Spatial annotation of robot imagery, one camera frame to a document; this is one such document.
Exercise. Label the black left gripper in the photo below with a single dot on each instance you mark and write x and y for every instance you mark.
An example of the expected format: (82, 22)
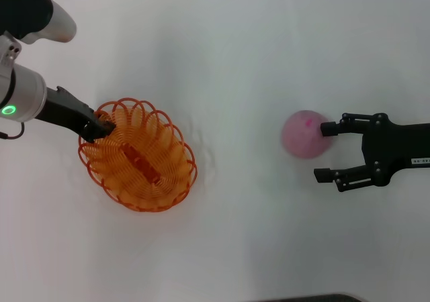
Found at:
(64, 110)

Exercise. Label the pink peach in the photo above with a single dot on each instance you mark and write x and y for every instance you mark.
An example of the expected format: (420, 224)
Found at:
(300, 137)

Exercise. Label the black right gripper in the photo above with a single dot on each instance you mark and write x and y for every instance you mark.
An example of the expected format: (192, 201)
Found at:
(393, 147)

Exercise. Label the orange plastic wicker basket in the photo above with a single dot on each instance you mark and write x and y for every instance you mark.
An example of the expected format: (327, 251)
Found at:
(144, 161)

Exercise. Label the dark robot torso edge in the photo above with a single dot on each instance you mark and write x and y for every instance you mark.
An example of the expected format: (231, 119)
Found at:
(309, 298)

